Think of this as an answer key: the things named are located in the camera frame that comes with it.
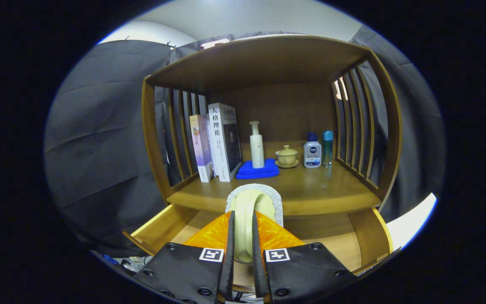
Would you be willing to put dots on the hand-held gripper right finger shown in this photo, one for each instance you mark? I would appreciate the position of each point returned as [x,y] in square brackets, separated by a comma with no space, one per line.
[256,270]

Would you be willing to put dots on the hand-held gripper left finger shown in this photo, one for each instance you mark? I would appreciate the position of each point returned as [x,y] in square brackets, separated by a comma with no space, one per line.
[230,261]

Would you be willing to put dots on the pale green scrub brush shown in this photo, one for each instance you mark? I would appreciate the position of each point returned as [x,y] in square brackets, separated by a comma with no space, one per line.
[245,211]

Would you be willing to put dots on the brown wooden drawer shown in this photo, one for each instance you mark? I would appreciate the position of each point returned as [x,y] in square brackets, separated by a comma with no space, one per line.
[336,245]

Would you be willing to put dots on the wooden countertop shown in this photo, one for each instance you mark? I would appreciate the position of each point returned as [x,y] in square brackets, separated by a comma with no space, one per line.
[310,185]

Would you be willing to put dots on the brown wooden cabinet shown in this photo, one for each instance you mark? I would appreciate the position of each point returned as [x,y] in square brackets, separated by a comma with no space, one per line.
[264,63]

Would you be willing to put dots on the blue folded cloth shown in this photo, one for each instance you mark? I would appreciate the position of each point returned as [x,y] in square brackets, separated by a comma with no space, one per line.
[257,170]

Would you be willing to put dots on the thin white book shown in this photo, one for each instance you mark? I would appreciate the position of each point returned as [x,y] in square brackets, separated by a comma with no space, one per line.
[214,160]

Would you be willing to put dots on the yellow lidded teacup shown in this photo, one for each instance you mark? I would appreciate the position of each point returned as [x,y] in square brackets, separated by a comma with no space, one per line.
[286,157]

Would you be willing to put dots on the white pump bottle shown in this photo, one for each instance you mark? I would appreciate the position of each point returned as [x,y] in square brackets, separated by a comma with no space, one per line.
[257,145]

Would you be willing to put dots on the purple book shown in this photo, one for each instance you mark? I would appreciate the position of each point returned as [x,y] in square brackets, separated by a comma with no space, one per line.
[201,143]

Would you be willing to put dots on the thick white book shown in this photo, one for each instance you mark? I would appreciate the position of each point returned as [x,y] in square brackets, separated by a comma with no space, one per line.
[226,139]

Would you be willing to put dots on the white bottle with blue cap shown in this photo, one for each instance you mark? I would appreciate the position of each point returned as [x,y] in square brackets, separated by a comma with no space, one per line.
[312,154]

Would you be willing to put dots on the teal bottle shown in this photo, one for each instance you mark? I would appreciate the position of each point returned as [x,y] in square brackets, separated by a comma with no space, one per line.
[328,147]

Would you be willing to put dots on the white flat board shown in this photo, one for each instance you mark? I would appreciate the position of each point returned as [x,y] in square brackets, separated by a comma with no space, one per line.
[411,219]

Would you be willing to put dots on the black backdrop cloth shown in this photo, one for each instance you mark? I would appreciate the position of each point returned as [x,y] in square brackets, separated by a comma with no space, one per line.
[95,139]

